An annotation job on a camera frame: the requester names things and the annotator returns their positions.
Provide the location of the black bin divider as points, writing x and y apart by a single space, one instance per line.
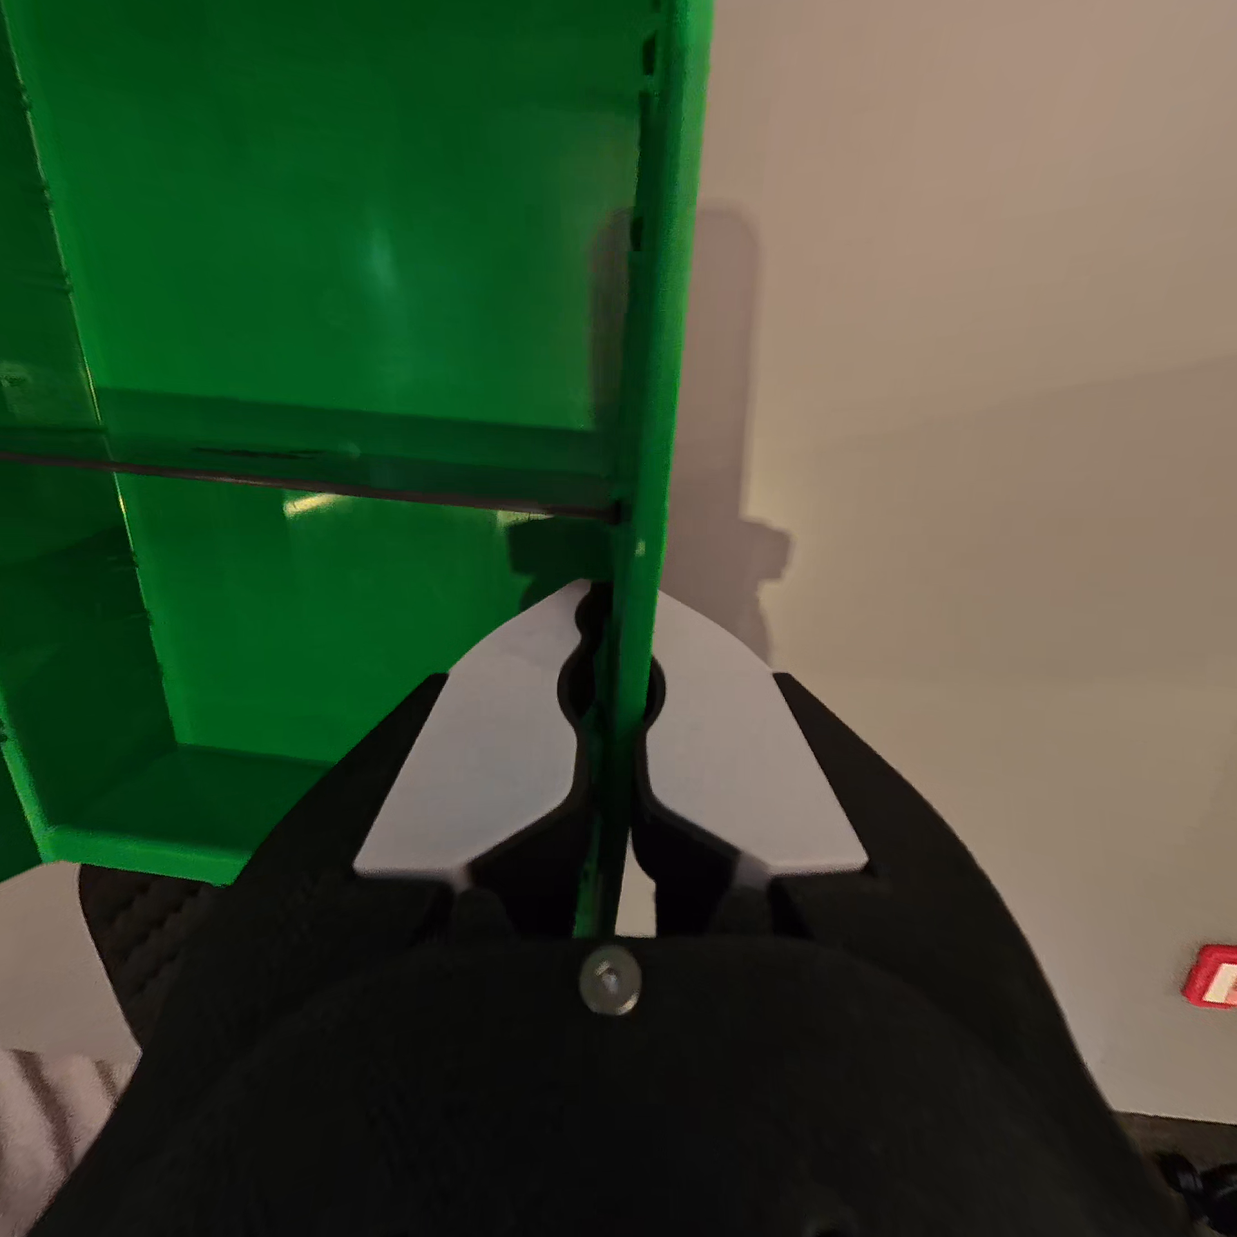
338 486

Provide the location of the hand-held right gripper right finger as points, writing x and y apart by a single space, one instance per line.
735 754

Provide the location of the pale striped cloth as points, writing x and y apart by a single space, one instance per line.
49 1111

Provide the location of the green plastic bin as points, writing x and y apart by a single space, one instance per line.
338 242

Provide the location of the black elbow pad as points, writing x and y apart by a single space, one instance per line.
136 928

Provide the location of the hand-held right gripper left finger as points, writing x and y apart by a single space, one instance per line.
483 763

